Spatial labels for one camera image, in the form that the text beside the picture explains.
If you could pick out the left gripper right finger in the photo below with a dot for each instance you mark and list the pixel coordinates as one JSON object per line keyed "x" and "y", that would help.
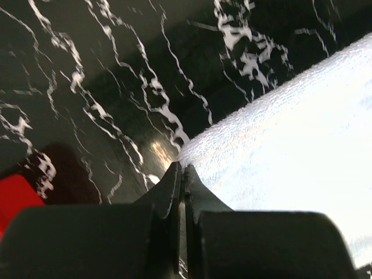
{"x": 223, "y": 243}

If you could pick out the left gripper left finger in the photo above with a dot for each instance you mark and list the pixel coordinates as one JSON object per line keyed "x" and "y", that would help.
{"x": 128, "y": 240}

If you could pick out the light blue towel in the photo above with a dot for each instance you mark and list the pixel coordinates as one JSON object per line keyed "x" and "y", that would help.
{"x": 305, "y": 146}

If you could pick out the red plastic bin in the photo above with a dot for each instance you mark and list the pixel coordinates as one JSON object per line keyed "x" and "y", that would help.
{"x": 16, "y": 195}

